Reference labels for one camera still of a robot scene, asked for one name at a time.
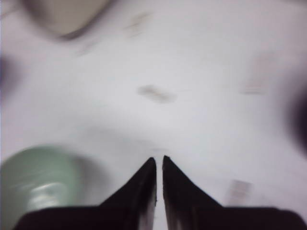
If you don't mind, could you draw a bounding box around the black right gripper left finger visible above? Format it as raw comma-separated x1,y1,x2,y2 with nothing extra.
99,157,157,230

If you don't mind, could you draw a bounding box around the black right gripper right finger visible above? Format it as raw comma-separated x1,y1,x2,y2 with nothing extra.
162,156,223,230

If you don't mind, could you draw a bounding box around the green plastic bowl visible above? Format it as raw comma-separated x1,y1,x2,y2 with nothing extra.
0,146,82,230

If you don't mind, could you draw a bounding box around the cream two-slot toaster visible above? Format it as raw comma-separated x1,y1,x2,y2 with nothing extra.
20,0,111,39

